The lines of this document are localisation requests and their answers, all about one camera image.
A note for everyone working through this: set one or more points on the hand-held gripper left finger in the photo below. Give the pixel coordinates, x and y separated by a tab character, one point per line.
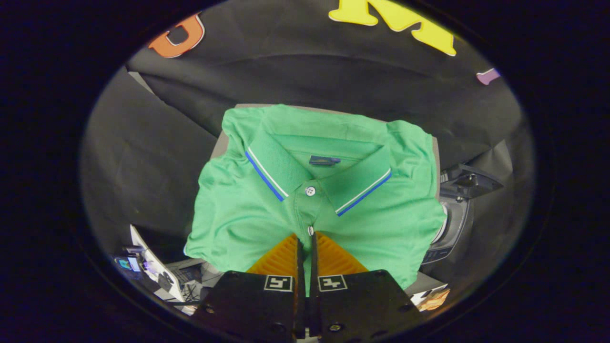
259	305

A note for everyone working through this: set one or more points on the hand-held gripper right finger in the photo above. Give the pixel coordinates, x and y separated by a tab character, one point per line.
357	305

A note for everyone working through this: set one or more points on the green polo shirt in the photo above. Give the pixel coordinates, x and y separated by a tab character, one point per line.
248	224

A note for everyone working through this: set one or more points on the grey washing machine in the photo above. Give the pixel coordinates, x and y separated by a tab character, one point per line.
452	224

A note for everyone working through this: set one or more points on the orange and white object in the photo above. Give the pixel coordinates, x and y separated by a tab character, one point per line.
432	297

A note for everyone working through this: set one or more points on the white panel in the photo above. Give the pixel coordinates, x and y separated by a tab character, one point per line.
155	267

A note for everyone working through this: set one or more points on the small device with lit screen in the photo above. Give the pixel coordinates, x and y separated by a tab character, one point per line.
127	263

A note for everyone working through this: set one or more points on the beige cabinet with black sides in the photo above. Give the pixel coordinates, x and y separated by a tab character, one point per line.
220	145

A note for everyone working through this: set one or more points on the black backdrop cloth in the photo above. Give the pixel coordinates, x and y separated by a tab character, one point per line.
310	76

